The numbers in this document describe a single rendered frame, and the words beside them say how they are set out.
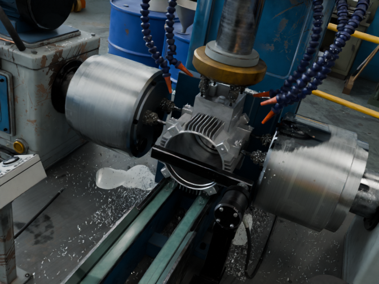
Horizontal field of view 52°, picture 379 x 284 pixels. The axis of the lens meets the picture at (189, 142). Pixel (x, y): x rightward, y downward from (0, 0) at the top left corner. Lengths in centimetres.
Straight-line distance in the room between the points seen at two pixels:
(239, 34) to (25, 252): 69
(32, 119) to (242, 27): 59
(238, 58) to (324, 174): 31
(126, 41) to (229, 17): 208
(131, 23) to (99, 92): 193
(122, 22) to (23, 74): 191
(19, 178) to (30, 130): 39
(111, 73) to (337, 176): 58
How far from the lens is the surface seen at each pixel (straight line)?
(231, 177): 89
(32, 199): 112
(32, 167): 78
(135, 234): 86
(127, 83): 97
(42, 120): 112
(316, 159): 86
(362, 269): 96
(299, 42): 111
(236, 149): 92
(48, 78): 108
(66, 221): 105
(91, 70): 102
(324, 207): 88
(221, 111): 94
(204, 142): 112
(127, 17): 289
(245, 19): 89
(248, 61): 91
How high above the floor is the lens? 152
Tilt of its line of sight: 30 degrees down
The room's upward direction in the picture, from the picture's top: 12 degrees clockwise
